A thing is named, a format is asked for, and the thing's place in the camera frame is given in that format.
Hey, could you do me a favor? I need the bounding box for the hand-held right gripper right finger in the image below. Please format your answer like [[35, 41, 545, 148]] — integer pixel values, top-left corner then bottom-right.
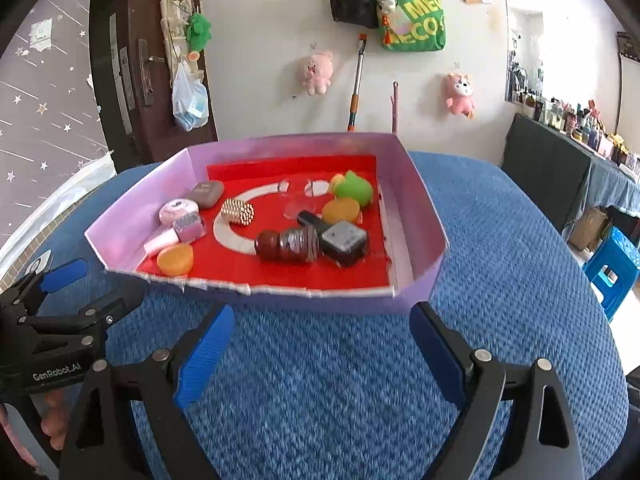
[[409, 301, 586, 480]]

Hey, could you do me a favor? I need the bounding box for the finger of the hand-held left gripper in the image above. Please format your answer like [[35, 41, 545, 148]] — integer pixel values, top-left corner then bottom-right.
[[20, 280, 147, 343], [0, 258, 90, 313]]

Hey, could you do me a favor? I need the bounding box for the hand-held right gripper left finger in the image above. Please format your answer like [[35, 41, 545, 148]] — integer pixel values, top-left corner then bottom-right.
[[59, 304, 236, 480]]

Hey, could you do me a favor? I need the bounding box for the orange round soap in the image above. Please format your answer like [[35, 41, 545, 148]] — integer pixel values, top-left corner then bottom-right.
[[321, 197, 362, 225], [156, 244, 195, 276]]

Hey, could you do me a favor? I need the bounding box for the pink cardboard tray red base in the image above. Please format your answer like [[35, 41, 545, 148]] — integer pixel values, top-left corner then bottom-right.
[[84, 132, 448, 317]]

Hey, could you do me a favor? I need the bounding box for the glitter bottle with red cap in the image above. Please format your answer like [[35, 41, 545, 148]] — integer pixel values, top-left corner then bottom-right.
[[254, 226, 321, 264]]

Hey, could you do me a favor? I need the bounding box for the brown eyeshadow case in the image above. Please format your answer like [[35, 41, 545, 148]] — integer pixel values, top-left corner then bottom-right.
[[186, 181, 225, 210]]

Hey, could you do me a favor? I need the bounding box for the gold magnetic bead cylinder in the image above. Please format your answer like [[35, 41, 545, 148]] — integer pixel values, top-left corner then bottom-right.
[[221, 198, 256, 226]]

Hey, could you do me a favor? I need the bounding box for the black square glitter bottle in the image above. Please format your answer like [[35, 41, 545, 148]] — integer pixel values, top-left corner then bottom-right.
[[297, 211, 370, 268]]

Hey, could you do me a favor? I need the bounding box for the clear plastic cup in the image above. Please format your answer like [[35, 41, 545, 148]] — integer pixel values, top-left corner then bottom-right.
[[277, 177, 321, 221]]

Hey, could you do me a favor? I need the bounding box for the green capybara toy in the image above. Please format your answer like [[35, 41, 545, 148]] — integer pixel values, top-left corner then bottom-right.
[[330, 170, 375, 209]]

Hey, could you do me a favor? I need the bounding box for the person's left hand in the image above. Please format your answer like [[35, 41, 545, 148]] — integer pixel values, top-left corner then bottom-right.
[[40, 387, 71, 452]]

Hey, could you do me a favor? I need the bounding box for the clear plastic sheet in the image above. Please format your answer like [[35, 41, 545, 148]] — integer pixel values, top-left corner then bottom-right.
[[0, 152, 118, 281]]

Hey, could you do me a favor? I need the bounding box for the red paper bag liner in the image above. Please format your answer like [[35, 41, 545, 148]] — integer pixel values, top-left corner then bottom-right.
[[132, 155, 397, 297]]

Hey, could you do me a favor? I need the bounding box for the brown wooden door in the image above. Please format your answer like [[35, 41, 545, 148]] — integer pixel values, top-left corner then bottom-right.
[[90, 0, 219, 172]]

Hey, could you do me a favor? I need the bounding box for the blue plastic stool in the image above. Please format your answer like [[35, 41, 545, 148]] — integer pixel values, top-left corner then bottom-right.
[[582, 226, 640, 322]]

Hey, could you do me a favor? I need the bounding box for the metal door lock plate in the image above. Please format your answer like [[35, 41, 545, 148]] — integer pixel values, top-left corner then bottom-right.
[[109, 14, 137, 133]]

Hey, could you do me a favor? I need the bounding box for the white plastic bag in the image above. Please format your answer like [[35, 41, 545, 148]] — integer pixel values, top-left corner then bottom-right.
[[171, 60, 210, 132]]

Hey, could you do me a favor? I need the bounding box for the black cloth-covered table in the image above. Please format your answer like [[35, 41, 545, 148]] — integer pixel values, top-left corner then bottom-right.
[[501, 112, 593, 241]]

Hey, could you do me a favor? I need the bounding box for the light blue table cloth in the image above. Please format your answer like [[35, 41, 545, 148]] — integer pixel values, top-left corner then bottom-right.
[[590, 152, 640, 218]]

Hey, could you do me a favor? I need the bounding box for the pink bear plush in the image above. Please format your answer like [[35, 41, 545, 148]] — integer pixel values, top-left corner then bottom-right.
[[441, 72, 477, 119]]

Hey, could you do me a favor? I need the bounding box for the green plush toy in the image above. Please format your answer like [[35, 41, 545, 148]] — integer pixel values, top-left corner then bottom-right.
[[185, 12, 212, 52]]

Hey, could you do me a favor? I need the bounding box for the row of small bottles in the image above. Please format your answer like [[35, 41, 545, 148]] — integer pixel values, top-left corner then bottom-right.
[[520, 91, 640, 171]]

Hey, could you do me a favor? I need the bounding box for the metal mop pole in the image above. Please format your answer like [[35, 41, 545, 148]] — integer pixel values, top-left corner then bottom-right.
[[347, 33, 368, 132]]

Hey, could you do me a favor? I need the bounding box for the beige hanging organizer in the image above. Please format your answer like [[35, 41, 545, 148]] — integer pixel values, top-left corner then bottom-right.
[[157, 0, 206, 81]]

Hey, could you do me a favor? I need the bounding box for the pink pig plush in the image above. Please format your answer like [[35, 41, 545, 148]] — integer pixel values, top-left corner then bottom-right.
[[299, 50, 335, 96]]

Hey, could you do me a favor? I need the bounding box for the green tote bag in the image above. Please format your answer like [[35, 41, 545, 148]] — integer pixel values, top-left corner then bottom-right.
[[382, 0, 447, 53]]

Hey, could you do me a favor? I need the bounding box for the white card with blue ring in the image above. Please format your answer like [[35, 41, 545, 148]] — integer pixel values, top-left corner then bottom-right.
[[25, 252, 53, 276]]

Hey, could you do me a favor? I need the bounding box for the metal door handle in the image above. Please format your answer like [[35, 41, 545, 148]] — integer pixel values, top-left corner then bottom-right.
[[137, 39, 166, 107]]

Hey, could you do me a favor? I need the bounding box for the white paper wall patch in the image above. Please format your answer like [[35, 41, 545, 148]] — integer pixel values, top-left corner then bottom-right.
[[29, 19, 53, 51]]

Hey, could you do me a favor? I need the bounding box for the wall mirror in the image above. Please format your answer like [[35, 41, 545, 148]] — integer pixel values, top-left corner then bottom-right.
[[505, 7, 546, 106]]

